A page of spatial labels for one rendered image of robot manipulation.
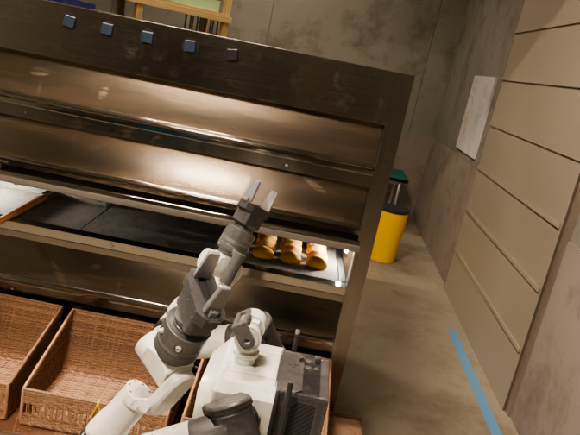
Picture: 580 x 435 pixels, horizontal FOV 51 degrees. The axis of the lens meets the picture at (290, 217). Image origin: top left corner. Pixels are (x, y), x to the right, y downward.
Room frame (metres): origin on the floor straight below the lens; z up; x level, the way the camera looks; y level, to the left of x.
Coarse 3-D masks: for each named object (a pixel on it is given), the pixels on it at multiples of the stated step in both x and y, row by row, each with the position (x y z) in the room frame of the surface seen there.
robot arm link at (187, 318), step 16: (192, 272) 1.03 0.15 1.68; (192, 288) 0.99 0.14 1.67; (208, 288) 1.01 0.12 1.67; (192, 304) 0.96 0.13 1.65; (176, 320) 0.99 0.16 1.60; (192, 320) 0.95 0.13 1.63; (208, 320) 0.94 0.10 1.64; (160, 336) 1.00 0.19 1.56; (176, 336) 0.97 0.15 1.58; (192, 336) 0.99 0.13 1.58; (208, 336) 1.01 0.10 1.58; (176, 352) 0.98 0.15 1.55; (192, 352) 0.99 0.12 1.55
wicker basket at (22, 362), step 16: (0, 304) 2.43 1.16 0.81; (16, 304) 2.43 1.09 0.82; (32, 304) 2.43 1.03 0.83; (48, 304) 2.43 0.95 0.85; (0, 320) 2.41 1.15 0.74; (16, 320) 2.41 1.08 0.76; (32, 320) 2.41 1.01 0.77; (48, 320) 2.42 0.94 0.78; (0, 336) 2.39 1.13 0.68; (16, 336) 2.39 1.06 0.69; (32, 336) 2.39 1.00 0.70; (48, 336) 2.31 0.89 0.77; (0, 352) 2.37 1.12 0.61; (16, 352) 2.38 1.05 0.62; (32, 352) 2.16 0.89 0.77; (0, 368) 2.28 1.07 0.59; (16, 368) 2.31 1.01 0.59; (32, 368) 2.18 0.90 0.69; (0, 384) 1.97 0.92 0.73; (16, 384) 2.04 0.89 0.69; (0, 400) 2.07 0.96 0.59; (16, 400) 2.06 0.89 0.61; (0, 416) 1.97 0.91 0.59
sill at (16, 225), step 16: (16, 224) 2.47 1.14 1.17; (32, 224) 2.47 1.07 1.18; (48, 224) 2.51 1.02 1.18; (80, 240) 2.47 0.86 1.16; (96, 240) 2.47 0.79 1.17; (112, 240) 2.48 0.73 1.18; (128, 240) 2.52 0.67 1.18; (160, 256) 2.48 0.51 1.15; (176, 256) 2.48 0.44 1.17; (192, 256) 2.48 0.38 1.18; (256, 272) 2.48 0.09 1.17; (272, 272) 2.49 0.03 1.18; (288, 272) 2.53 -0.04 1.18; (320, 288) 2.49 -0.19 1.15; (336, 288) 2.49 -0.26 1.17
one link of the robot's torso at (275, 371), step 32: (224, 352) 1.36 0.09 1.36; (288, 352) 1.42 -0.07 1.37; (224, 384) 1.22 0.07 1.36; (256, 384) 1.24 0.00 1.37; (288, 384) 1.19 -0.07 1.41; (320, 384) 1.30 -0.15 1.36; (192, 416) 1.24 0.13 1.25; (256, 416) 1.19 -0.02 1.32; (288, 416) 1.23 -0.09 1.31; (320, 416) 1.23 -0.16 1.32
